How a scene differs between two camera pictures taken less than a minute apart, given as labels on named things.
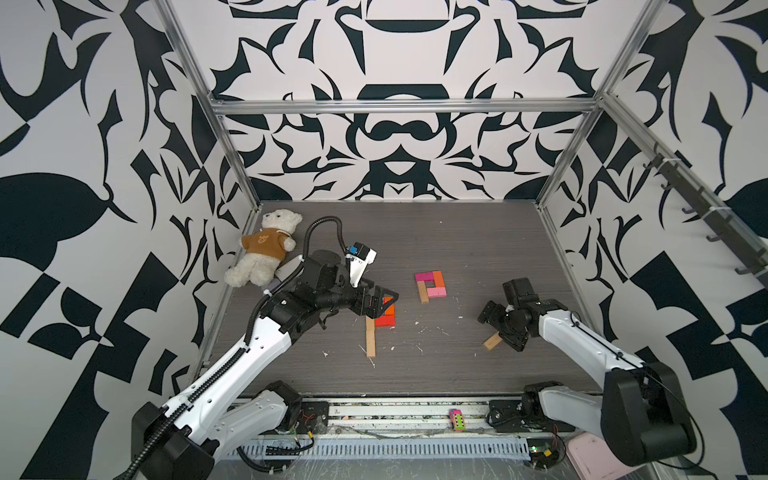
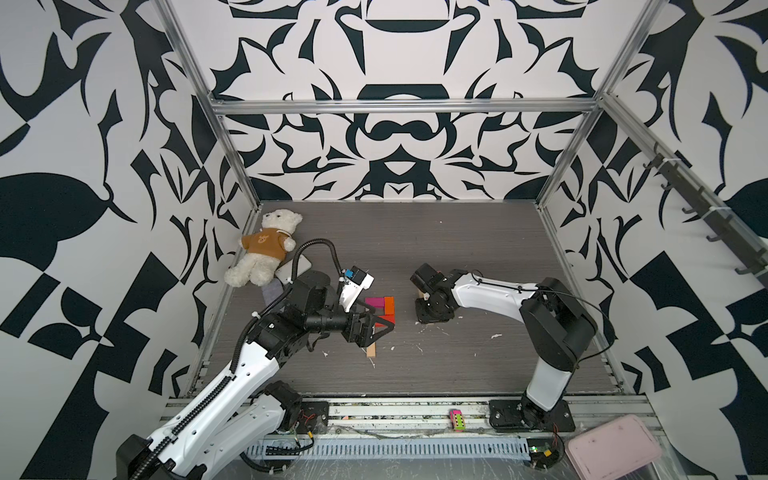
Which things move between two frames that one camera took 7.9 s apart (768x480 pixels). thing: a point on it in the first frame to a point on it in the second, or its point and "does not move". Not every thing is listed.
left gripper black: [373, 308] to [362, 336]
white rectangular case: [289, 268] does not move
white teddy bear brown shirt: [265, 249] does not move
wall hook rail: [706, 207] does not move
